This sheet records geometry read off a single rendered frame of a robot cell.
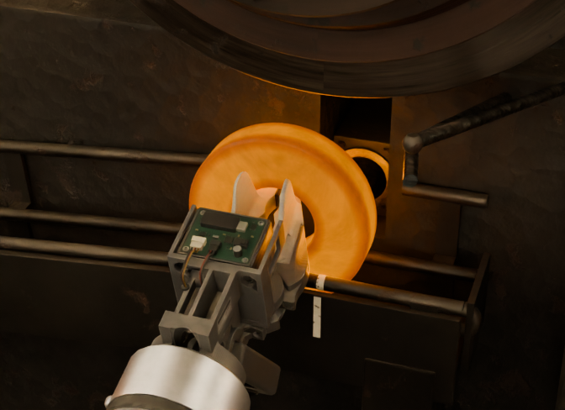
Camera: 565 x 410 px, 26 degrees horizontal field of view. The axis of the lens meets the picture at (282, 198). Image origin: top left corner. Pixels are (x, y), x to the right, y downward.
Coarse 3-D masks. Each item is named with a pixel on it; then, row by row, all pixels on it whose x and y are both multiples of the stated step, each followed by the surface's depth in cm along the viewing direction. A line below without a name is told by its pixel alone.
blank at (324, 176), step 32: (256, 128) 98; (288, 128) 97; (224, 160) 98; (256, 160) 97; (288, 160) 96; (320, 160) 95; (352, 160) 97; (192, 192) 100; (224, 192) 99; (320, 192) 96; (352, 192) 96; (320, 224) 98; (352, 224) 97; (320, 256) 99; (352, 256) 98
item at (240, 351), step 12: (240, 348) 88; (240, 360) 88; (252, 360) 90; (264, 360) 93; (252, 372) 90; (264, 372) 93; (276, 372) 97; (252, 384) 92; (264, 384) 94; (276, 384) 97
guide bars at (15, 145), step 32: (128, 160) 108; (160, 160) 107; (192, 160) 106; (416, 192) 101; (448, 192) 100; (64, 224) 111; (96, 224) 110; (128, 224) 109; (160, 224) 108; (448, 224) 101; (384, 256) 102; (448, 256) 103; (448, 288) 103
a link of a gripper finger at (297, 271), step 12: (300, 228) 95; (300, 240) 95; (300, 252) 94; (276, 264) 93; (288, 264) 93; (300, 264) 93; (288, 276) 92; (300, 276) 92; (288, 288) 92; (300, 288) 92; (288, 300) 91
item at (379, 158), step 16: (352, 112) 110; (368, 112) 110; (384, 112) 110; (352, 128) 107; (368, 128) 107; (384, 128) 107; (336, 144) 106; (352, 144) 106; (368, 144) 105; (384, 144) 105; (384, 160) 105; (384, 192) 107; (384, 208) 108
